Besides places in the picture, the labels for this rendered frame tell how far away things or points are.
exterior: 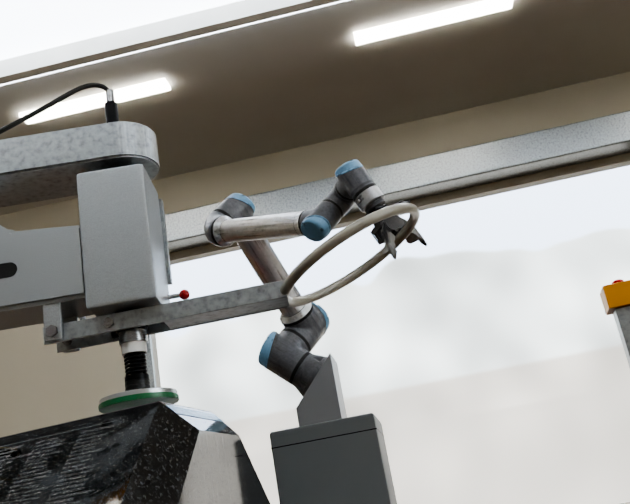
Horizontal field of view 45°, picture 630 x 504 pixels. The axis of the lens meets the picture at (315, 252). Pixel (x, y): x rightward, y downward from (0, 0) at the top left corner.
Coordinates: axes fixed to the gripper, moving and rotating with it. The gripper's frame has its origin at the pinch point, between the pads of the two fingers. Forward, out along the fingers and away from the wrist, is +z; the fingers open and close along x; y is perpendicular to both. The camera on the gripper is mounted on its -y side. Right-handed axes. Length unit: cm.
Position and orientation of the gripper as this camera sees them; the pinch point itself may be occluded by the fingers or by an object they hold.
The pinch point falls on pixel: (413, 251)
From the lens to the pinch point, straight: 238.1
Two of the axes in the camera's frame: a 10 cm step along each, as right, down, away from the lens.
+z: 5.4, 8.0, -2.8
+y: -4.1, 5.4, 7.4
